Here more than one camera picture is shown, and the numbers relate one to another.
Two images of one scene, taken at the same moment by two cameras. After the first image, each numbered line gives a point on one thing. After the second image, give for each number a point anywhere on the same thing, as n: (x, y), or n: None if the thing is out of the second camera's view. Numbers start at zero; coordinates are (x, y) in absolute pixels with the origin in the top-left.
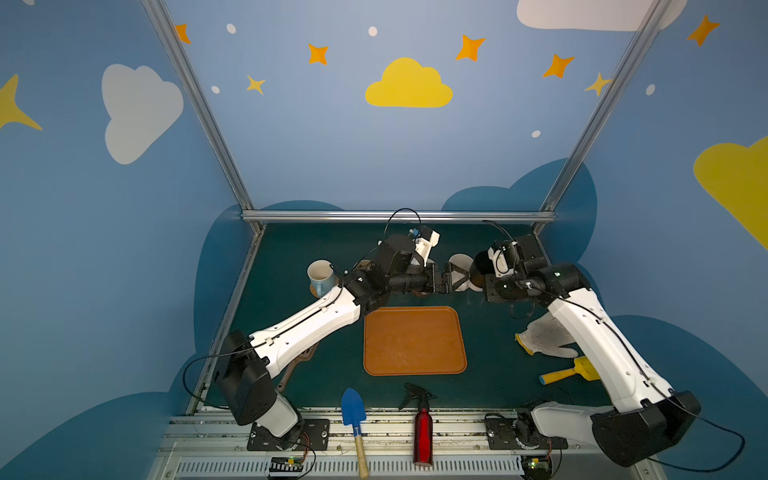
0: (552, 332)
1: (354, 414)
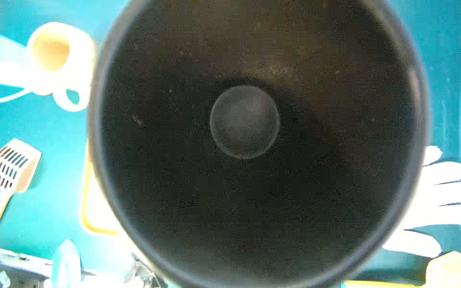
0: (437, 203)
1: (66, 267)
